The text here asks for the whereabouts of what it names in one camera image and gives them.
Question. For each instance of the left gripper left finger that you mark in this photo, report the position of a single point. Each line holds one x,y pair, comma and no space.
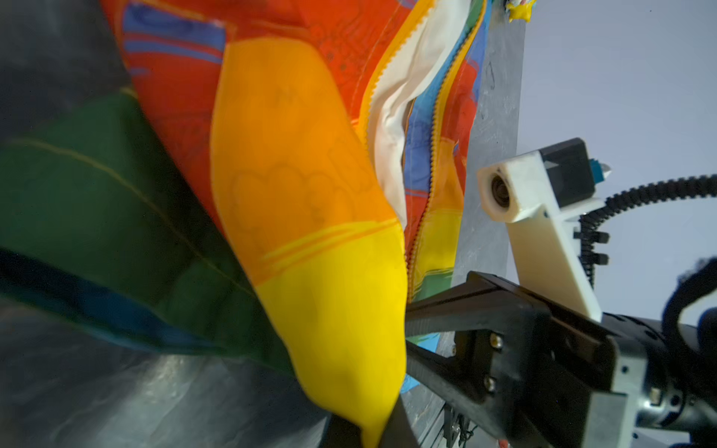
340,433

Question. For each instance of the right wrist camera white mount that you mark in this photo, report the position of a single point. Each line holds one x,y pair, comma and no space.
540,196

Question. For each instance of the small yellow white toy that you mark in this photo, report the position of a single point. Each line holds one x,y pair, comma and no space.
519,10

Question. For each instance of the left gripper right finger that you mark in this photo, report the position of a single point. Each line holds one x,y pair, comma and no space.
398,432

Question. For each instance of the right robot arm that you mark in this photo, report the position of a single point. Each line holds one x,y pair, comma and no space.
681,377

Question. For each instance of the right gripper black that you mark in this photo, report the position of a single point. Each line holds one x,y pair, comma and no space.
530,373

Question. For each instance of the rainbow striped jacket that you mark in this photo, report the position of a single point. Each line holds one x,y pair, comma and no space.
278,183

